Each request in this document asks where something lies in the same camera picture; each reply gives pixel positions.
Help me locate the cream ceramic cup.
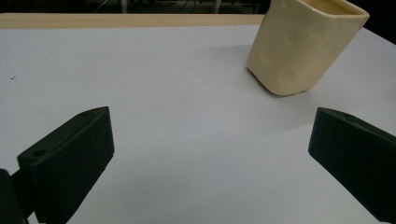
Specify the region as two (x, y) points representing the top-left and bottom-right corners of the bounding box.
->
(247, 0), (371, 97)

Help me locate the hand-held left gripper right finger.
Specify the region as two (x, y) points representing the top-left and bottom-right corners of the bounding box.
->
(307, 106), (396, 224)

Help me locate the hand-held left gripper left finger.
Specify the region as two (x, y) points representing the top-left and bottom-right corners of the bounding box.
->
(11, 105), (116, 224)

